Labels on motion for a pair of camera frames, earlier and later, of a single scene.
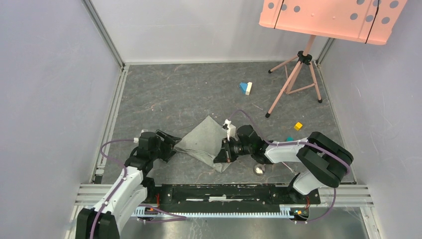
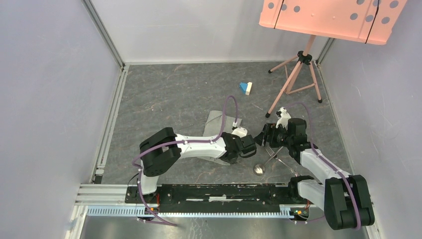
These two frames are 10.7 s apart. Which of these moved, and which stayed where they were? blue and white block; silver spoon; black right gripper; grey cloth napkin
Moved: grey cloth napkin; black right gripper
Stayed: silver spoon; blue and white block
